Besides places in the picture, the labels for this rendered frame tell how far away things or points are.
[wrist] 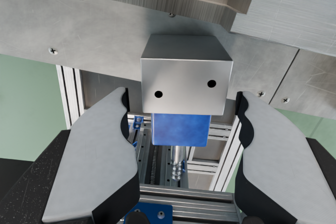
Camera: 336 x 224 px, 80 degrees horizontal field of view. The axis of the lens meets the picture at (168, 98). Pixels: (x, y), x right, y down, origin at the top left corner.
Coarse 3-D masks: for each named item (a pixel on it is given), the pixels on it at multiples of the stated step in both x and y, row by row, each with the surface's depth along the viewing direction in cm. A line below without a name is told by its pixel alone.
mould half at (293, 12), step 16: (256, 0) 6; (272, 0) 6; (288, 0) 6; (304, 0) 6; (320, 0) 6; (240, 16) 6; (256, 16) 6; (272, 16) 6; (288, 16) 6; (304, 16) 6; (320, 16) 6; (240, 32) 6; (256, 32) 6; (272, 32) 6; (288, 32) 6; (304, 32) 6; (320, 32) 6; (304, 48) 7; (320, 48) 7
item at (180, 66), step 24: (144, 48) 12; (168, 48) 12; (192, 48) 12; (216, 48) 12; (144, 72) 11; (168, 72) 11; (192, 72) 11; (216, 72) 11; (144, 96) 12; (168, 96) 12; (192, 96) 12; (216, 96) 12; (168, 120) 14; (192, 120) 14; (168, 144) 16; (192, 144) 16
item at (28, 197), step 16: (64, 144) 8; (48, 160) 7; (32, 176) 6; (48, 176) 6; (16, 192) 6; (32, 192) 6; (48, 192) 6; (0, 208) 6; (16, 208) 6; (32, 208) 6
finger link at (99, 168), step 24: (120, 96) 11; (96, 120) 9; (120, 120) 9; (72, 144) 8; (96, 144) 8; (120, 144) 8; (72, 168) 7; (96, 168) 7; (120, 168) 7; (72, 192) 6; (96, 192) 6; (120, 192) 6; (48, 216) 5; (72, 216) 6; (96, 216) 6; (120, 216) 7
